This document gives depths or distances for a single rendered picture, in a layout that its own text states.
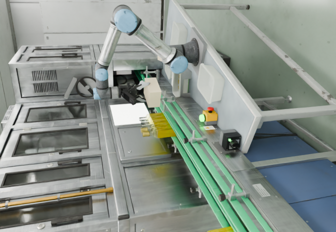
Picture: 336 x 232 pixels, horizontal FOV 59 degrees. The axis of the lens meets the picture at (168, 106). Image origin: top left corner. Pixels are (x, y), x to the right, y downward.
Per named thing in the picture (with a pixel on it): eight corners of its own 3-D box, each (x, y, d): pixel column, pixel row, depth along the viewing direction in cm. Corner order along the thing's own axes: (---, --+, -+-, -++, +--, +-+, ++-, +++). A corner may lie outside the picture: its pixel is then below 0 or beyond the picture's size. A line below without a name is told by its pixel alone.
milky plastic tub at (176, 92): (182, 91, 238) (171, 92, 236) (183, 64, 229) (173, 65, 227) (189, 100, 223) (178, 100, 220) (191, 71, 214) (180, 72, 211)
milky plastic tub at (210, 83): (213, 61, 180) (200, 61, 177) (229, 77, 162) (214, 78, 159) (209, 86, 189) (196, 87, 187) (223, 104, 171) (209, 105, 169)
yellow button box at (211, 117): (212, 119, 184) (201, 120, 182) (214, 108, 181) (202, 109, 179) (217, 124, 178) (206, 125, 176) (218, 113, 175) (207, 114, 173)
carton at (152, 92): (155, 77, 195) (144, 78, 193) (161, 91, 183) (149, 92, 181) (154, 92, 202) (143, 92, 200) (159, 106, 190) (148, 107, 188)
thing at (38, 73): (107, 75, 353) (27, 78, 330) (106, 44, 338) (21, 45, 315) (114, 96, 292) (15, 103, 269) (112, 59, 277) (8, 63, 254)
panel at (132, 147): (145, 104, 277) (108, 107, 268) (145, 101, 275) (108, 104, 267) (171, 157, 198) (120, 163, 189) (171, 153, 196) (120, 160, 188)
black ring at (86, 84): (99, 95, 287) (76, 97, 282) (98, 74, 279) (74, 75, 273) (99, 97, 283) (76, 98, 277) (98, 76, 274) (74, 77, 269)
